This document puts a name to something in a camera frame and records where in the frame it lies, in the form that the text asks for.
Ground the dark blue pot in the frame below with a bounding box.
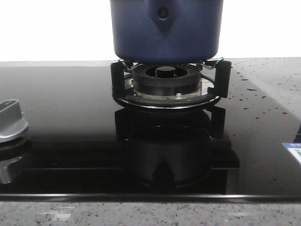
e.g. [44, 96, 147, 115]
[110, 0, 223, 64]

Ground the black pot support grate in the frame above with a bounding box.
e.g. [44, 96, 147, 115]
[111, 58, 231, 110]

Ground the black gas burner head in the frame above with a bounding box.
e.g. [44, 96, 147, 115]
[133, 64, 201, 96]

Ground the black glass gas stove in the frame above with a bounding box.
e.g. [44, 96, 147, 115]
[0, 63, 301, 202]

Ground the silver stove knob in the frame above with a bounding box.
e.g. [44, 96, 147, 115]
[0, 99, 28, 143]

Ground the blue energy label sticker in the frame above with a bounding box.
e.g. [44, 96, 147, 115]
[282, 143, 301, 164]

